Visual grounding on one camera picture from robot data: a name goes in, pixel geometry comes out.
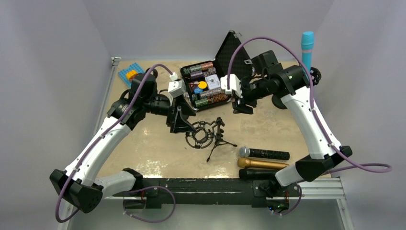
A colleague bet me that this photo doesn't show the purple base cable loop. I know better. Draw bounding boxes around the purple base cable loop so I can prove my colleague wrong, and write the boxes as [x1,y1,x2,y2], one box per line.
[122,185,177,223]

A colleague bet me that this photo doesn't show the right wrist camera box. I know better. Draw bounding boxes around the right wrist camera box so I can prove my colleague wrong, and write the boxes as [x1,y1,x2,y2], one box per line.
[220,74,243,98]

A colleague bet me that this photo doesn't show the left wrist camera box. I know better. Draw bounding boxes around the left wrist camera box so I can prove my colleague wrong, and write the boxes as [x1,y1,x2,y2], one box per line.
[168,80,186,104]

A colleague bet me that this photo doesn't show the black poker chip case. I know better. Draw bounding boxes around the black poker chip case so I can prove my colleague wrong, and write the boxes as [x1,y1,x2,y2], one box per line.
[180,30,241,111]

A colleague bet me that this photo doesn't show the yellow dealer chip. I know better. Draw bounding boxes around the yellow dealer chip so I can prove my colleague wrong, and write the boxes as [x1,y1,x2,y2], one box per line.
[198,81,207,90]

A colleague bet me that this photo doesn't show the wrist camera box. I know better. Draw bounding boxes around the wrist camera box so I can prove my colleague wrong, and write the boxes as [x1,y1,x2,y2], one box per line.
[220,74,243,98]
[168,80,186,104]

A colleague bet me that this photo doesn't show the silver-head black microphone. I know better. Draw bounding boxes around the silver-head black microphone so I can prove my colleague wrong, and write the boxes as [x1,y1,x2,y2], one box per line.
[238,147,290,161]

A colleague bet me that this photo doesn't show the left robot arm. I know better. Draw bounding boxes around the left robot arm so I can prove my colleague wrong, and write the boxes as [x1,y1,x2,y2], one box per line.
[50,71,195,213]

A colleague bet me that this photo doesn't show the white playing card deck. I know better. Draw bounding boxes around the white playing card deck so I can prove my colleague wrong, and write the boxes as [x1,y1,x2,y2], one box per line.
[205,74,221,90]

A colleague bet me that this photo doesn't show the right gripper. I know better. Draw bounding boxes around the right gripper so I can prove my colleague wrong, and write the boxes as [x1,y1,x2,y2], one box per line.
[232,76,271,114]

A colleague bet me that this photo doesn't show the blue microphone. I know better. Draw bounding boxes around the blue microphone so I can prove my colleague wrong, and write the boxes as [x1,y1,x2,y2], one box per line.
[301,31,315,72]

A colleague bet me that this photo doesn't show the shock-mount round-base stand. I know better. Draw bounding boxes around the shock-mount round-base stand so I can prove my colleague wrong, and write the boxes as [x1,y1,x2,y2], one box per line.
[271,67,322,110]

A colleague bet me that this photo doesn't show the blue building baseplate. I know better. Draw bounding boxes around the blue building baseplate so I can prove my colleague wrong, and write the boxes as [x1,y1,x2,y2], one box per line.
[118,62,145,88]

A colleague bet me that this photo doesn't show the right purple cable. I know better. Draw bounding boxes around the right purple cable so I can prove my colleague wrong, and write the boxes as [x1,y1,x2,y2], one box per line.
[226,36,393,174]

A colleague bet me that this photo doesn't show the red triangular token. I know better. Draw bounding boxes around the red triangular token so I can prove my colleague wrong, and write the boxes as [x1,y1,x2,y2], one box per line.
[188,81,200,92]

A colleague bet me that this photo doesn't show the black round-base mic stand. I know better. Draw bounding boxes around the black round-base mic stand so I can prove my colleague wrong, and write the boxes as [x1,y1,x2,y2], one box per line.
[150,69,158,79]

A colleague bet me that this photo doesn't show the yellow orange toy brick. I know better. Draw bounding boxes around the yellow orange toy brick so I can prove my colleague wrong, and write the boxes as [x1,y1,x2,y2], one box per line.
[125,70,138,81]

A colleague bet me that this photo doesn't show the gold microphone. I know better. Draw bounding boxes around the gold microphone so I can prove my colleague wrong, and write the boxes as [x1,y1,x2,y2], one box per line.
[237,158,289,170]

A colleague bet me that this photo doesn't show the black microphone orange end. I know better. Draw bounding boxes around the black microphone orange end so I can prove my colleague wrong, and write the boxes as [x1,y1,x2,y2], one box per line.
[238,169,277,180]

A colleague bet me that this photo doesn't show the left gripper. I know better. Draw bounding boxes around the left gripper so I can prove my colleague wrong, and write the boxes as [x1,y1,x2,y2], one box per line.
[143,93,196,133]

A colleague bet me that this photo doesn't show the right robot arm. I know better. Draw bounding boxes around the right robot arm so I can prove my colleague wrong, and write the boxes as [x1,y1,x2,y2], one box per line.
[222,50,352,195]

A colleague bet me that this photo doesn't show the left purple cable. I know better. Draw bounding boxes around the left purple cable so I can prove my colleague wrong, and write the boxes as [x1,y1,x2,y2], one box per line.
[55,64,178,223]

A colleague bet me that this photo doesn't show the black tripod mic stand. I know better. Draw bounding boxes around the black tripod mic stand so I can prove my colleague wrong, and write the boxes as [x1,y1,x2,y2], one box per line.
[185,117,238,162]

